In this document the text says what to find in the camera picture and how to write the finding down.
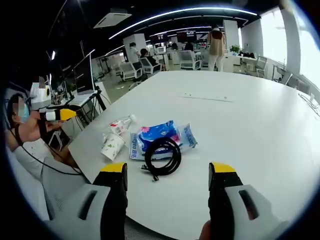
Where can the white leaf-print paper cup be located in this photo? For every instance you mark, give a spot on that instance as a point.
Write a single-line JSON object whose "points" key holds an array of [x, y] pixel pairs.
{"points": [[112, 147]]}

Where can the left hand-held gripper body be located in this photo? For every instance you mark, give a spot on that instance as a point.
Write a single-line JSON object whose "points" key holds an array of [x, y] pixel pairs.
{"points": [[38, 100]]}

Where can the blue tissue pack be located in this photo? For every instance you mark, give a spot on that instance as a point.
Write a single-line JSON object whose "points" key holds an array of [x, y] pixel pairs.
{"points": [[160, 131]]}

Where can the dark monitor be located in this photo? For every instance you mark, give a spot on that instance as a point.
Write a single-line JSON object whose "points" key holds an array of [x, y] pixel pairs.
{"points": [[83, 72]]}

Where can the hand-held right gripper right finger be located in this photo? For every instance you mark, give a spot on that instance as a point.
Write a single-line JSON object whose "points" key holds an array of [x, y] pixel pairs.
{"points": [[260, 220]]}

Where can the white mesh office chair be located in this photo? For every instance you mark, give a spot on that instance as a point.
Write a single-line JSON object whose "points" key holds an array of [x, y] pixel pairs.
{"points": [[160, 228]]}

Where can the person's left hand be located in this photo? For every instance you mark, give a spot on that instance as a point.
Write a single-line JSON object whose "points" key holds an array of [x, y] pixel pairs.
{"points": [[31, 130]]}

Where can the green potted plant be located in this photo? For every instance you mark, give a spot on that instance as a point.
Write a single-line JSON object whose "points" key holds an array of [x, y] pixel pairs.
{"points": [[235, 48]]}

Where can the blue face mask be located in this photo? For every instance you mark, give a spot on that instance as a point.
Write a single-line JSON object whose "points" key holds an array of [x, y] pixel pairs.
{"points": [[25, 113]]}

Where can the clear blue-print plastic bag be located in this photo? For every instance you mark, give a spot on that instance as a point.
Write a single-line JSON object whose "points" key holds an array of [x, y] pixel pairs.
{"points": [[189, 138]]}

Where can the person's right hand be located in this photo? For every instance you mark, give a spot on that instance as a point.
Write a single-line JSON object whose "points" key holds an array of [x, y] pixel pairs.
{"points": [[206, 231]]}

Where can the ceiling light strip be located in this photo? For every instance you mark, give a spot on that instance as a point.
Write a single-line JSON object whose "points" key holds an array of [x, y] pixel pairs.
{"points": [[175, 12]]}

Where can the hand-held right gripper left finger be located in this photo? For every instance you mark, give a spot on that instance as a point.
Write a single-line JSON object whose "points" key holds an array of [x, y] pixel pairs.
{"points": [[75, 215]]}

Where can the white table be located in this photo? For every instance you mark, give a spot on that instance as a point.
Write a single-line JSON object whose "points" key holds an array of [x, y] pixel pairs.
{"points": [[237, 140]]}

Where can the clear plastic water bottle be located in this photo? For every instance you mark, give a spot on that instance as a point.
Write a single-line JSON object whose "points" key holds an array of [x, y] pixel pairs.
{"points": [[122, 123]]}

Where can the ceiling air conditioner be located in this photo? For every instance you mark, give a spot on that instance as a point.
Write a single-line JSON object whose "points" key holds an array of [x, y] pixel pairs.
{"points": [[112, 17]]}

